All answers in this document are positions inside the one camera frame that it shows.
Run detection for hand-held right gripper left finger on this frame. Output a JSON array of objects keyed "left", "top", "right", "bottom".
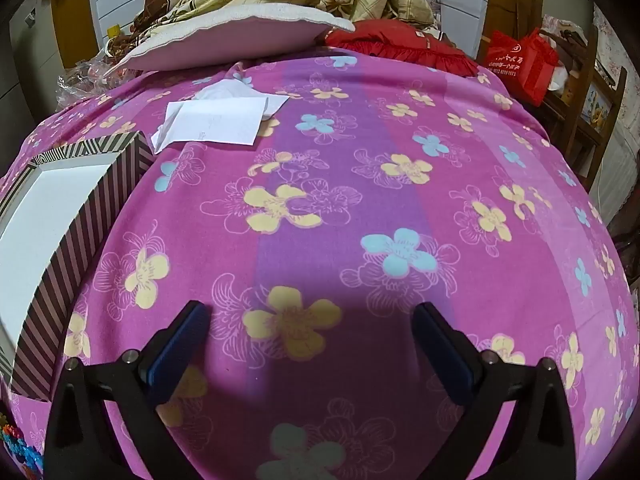
[{"left": 44, "top": 300, "right": 211, "bottom": 480}]

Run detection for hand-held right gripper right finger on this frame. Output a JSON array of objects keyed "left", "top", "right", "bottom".
[{"left": 412, "top": 301, "right": 578, "bottom": 480}]

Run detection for striped cardboard box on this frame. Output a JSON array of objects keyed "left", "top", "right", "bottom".
[{"left": 0, "top": 130, "right": 155, "bottom": 403}]

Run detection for pink floral bed sheet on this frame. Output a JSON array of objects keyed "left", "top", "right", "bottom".
[{"left": 0, "top": 47, "right": 636, "bottom": 480}]

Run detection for white paper sheet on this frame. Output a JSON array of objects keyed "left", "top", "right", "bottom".
[{"left": 150, "top": 97, "right": 268, "bottom": 155}]

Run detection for crumpled white paper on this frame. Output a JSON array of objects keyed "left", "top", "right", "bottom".
[{"left": 192, "top": 80, "right": 291, "bottom": 122}]

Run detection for clear plastic bags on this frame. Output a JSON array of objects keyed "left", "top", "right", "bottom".
[{"left": 55, "top": 57, "right": 126, "bottom": 111}]

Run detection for wooden chair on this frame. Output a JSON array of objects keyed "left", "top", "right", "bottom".
[{"left": 540, "top": 25, "right": 628, "bottom": 186}]

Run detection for red shopping bag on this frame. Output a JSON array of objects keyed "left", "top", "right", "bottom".
[{"left": 484, "top": 27, "right": 560, "bottom": 107}]

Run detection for red frilled cushion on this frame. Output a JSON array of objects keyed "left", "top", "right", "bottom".
[{"left": 324, "top": 20, "right": 482, "bottom": 77}]

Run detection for white pillow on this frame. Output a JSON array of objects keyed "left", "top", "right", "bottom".
[{"left": 102, "top": 7, "right": 357, "bottom": 78}]

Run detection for wooden door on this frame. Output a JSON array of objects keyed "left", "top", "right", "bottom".
[{"left": 50, "top": 0, "right": 101, "bottom": 63}]

